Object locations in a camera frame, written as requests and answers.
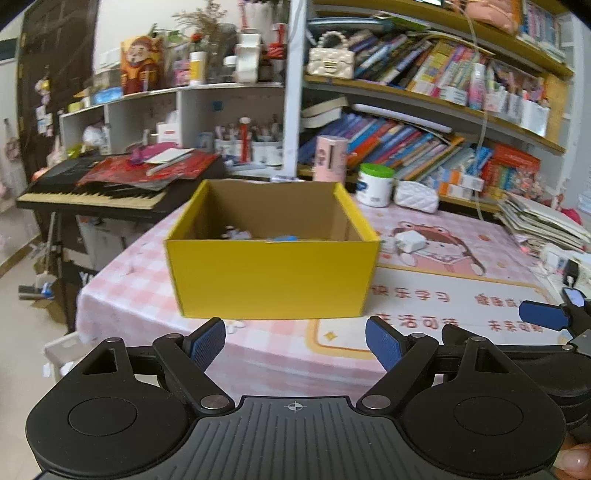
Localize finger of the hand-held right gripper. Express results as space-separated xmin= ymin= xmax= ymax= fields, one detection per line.
xmin=518 ymin=299 xmax=591 ymax=333
xmin=441 ymin=323 xmax=573 ymax=358

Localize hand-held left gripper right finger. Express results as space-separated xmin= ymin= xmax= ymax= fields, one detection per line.
xmin=358 ymin=316 xmax=503 ymax=413

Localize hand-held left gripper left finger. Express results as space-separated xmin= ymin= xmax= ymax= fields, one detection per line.
xmin=78 ymin=316 xmax=234 ymax=415

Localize yellow cardboard box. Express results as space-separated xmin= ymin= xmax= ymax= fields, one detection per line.
xmin=166 ymin=179 xmax=380 ymax=320

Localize person's right hand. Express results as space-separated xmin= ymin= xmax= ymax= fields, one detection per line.
xmin=554 ymin=443 xmax=591 ymax=480

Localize black plug adapter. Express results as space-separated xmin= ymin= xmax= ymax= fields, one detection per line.
xmin=561 ymin=258 xmax=583 ymax=284

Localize white power strip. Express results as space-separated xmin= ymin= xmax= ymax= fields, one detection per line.
xmin=538 ymin=244 xmax=587 ymax=278

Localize stack of papers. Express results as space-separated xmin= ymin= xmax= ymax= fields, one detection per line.
xmin=496 ymin=191 xmax=591 ymax=252

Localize pink checked printed tablecloth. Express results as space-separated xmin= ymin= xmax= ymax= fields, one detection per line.
xmin=76 ymin=203 xmax=591 ymax=388

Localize white charger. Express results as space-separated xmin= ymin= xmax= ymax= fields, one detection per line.
xmin=394 ymin=231 xmax=432 ymax=254

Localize white quilted purse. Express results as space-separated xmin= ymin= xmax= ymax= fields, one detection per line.
xmin=394 ymin=180 xmax=439 ymax=214

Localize red orange printed box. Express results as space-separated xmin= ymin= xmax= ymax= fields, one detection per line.
xmin=480 ymin=143 xmax=541 ymax=199

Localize orange white small carton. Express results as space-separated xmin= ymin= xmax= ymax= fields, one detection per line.
xmin=436 ymin=168 xmax=485 ymax=199

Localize white jar green lid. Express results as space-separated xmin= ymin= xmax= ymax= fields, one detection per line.
xmin=356 ymin=163 xmax=395 ymax=208

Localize floor clutter cardboard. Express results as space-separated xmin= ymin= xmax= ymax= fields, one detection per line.
xmin=18 ymin=272 xmax=65 ymax=324

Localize black keyboard stand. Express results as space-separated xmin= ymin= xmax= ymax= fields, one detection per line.
xmin=46 ymin=212 xmax=93 ymax=333

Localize black electronic keyboard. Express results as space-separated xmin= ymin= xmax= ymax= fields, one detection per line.
xmin=16 ymin=154 xmax=227 ymax=222

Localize pink cylinder humidifier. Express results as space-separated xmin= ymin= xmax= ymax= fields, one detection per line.
xmin=312 ymin=135 xmax=348 ymax=184

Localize red patterned cloth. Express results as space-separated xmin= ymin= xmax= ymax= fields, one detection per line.
xmin=76 ymin=154 xmax=220 ymax=190

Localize row of blue red books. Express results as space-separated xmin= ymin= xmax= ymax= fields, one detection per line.
xmin=298 ymin=113 xmax=490 ymax=185

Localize white desk organiser cups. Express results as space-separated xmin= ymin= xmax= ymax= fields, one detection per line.
xmin=485 ymin=85 xmax=552 ymax=139

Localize magenta fabric item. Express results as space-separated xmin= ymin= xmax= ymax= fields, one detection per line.
xmin=129 ymin=144 xmax=178 ymax=164

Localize white box red label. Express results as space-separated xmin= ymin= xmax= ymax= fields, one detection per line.
xmin=156 ymin=121 xmax=180 ymax=146

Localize white rolled paper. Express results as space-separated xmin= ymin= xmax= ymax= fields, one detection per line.
xmin=351 ymin=104 xmax=453 ymax=134

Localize white pink bottle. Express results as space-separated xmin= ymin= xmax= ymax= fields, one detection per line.
xmin=468 ymin=62 xmax=488 ymax=112

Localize white shelf unit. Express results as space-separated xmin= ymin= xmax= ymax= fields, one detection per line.
xmin=59 ymin=83 xmax=287 ymax=171

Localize thick beige book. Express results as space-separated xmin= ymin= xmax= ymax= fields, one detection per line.
xmin=301 ymin=97 xmax=349 ymax=130

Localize wooden bookshelf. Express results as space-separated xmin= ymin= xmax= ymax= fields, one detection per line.
xmin=284 ymin=0 xmax=575 ymax=217

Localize blue flat box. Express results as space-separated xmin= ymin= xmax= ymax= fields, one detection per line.
xmin=85 ymin=85 xmax=123 ymax=104

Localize white bottle yellow label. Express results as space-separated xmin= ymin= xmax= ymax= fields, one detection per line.
xmin=189 ymin=51 xmax=208 ymax=86

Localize row of colourful books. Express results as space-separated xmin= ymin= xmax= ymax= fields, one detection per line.
xmin=355 ymin=32 xmax=485 ymax=100

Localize white ceramic holder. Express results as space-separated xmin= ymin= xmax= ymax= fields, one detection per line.
xmin=235 ymin=32 xmax=263 ymax=84

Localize row of thin books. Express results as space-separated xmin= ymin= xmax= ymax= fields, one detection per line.
xmin=519 ymin=0 xmax=566 ymax=63

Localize peach plush toy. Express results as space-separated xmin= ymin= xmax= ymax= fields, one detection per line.
xmin=464 ymin=0 xmax=518 ymax=33

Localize red packets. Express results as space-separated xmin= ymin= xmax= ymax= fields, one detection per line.
xmin=268 ymin=23 xmax=289 ymax=58

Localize dried flower bunch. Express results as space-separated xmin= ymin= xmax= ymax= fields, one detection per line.
xmin=173 ymin=0 xmax=232 ymax=42

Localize dark brown door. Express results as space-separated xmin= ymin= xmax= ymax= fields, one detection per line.
xmin=18 ymin=0 xmax=100 ymax=162

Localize cream pearl handle handbag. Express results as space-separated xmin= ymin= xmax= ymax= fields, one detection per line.
xmin=307 ymin=30 xmax=357 ymax=79

